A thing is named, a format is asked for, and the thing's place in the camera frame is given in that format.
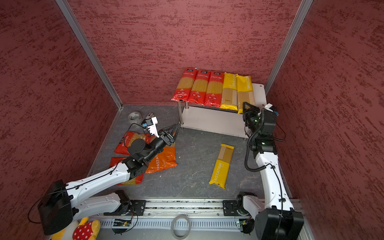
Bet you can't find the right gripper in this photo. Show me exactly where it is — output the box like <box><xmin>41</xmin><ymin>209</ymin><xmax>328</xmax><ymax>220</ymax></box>
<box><xmin>242</xmin><ymin>100</ymin><xmax>261</xmax><ymax>136</ymax></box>

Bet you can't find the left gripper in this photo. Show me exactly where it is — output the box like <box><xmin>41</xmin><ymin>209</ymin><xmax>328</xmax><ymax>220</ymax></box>
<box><xmin>144</xmin><ymin>123</ymin><xmax>181</xmax><ymax>162</ymax></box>

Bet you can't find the yellow spaghetti bag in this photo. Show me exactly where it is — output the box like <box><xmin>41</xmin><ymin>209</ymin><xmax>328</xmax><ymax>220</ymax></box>
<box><xmin>237</xmin><ymin>76</ymin><xmax>256</xmax><ymax>114</ymax></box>
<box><xmin>209</xmin><ymin>144</ymin><xmax>235</xmax><ymax>189</ymax></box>

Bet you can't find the yellow spaghetti bag crosswise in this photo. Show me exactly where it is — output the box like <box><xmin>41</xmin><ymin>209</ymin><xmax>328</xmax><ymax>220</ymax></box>
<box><xmin>220</xmin><ymin>73</ymin><xmax>238</xmax><ymax>111</ymax></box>

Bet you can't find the red spaghetti bag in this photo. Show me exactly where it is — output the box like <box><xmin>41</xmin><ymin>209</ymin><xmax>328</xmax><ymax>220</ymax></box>
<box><xmin>188</xmin><ymin>70</ymin><xmax>211</xmax><ymax>106</ymax></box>
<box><xmin>171</xmin><ymin>68</ymin><xmax>198</xmax><ymax>102</ymax></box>
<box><xmin>204</xmin><ymin>72</ymin><xmax>225</xmax><ymax>108</ymax></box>

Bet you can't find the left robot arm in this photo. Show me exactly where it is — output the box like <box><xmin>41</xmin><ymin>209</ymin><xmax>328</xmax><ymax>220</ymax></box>
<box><xmin>35</xmin><ymin>124</ymin><xmax>181</xmax><ymax>236</ymax></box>

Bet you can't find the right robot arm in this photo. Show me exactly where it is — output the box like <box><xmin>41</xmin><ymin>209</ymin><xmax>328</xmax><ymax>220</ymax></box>
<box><xmin>238</xmin><ymin>102</ymin><xmax>305</xmax><ymax>240</ymax></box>

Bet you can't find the white two-tier shelf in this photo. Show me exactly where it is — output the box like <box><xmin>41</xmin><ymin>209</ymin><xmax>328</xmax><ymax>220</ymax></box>
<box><xmin>177</xmin><ymin>102</ymin><xmax>248</xmax><ymax>138</ymax></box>

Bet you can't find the orange macaroni bag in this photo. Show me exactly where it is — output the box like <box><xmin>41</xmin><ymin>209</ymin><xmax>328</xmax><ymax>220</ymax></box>
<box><xmin>146</xmin><ymin>144</ymin><xmax>177</xmax><ymax>175</ymax></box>

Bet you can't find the black white stapler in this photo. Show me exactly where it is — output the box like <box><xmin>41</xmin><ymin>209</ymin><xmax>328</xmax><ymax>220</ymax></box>
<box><xmin>145</xmin><ymin>113</ymin><xmax>154</xmax><ymax>120</ymax></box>

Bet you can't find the clear packing tape roll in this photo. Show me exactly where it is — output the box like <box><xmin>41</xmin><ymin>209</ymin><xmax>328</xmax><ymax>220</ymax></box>
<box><xmin>128</xmin><ymin>111</ymin><xmax>143</xmax><ymax>124</ymax></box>

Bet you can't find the red fusilli bag upper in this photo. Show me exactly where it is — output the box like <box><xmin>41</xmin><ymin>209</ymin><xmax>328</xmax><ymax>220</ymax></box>
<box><xmin>114</xmin><ymin>131</ymin><xmax>156</xmax><ymax>155</ymax></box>

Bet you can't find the red fusilli bag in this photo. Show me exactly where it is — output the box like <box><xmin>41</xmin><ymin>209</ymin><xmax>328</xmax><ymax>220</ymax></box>
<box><xmin>114</xmin><ymin>131</ymin><xmax>156</xmax><ymax>155</ymax></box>
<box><xmin>109</xmin><ymin>157</ymin><xmax>144</xmax><ymax>186</ymax></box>

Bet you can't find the red fusilli bag lower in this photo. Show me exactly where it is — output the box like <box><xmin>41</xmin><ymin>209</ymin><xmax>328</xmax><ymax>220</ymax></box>
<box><xmin>109</xmin><ymin>157</ymin><xmax>144</xmax><ymax>186</ymax></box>

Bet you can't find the yellow plush toy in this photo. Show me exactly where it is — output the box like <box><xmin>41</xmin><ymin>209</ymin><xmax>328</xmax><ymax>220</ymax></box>
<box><xmin>51</xmin><ymin>217</ymin><xmax>101</xmax><ymax>240</ymax></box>

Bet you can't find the grey ring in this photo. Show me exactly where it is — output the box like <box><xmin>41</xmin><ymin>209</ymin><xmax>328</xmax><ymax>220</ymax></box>
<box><xmin>170</xmin><ymin>214</ymin><xmax>192</xmax><ymax>240</ymax></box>

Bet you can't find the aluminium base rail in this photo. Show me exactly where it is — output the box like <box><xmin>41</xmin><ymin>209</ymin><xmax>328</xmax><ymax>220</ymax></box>
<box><xmin>90</xmin><ymin>197</ymin><xmax>304</xmax><ymax>232</ymax></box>

